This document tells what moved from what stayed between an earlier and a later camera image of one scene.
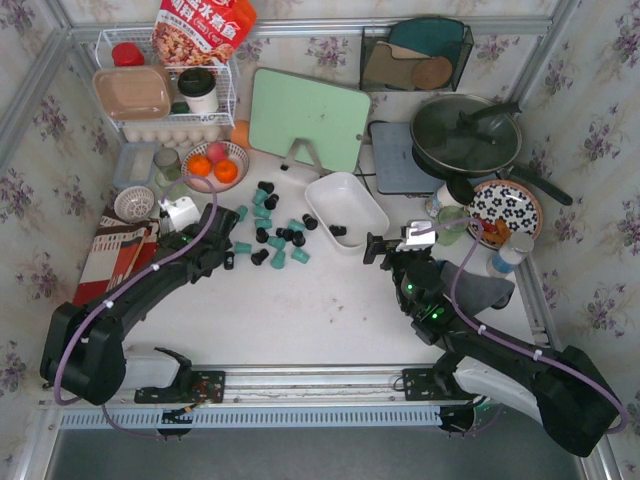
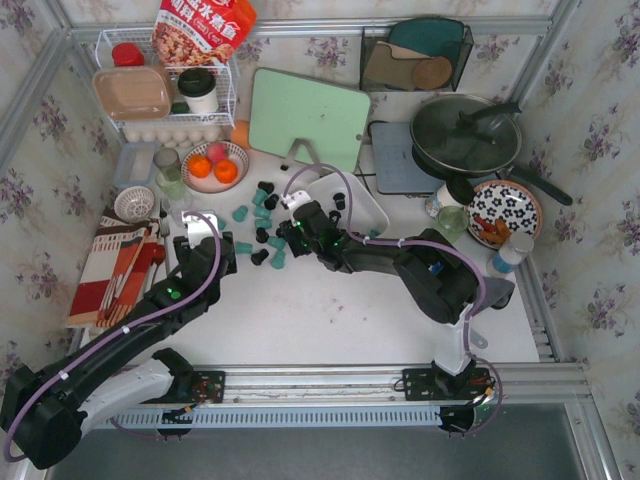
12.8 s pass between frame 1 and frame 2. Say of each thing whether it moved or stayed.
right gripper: moved
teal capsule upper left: stayed
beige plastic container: stayed
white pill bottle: stayed
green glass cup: stayed
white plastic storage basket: stayed
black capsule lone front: moved
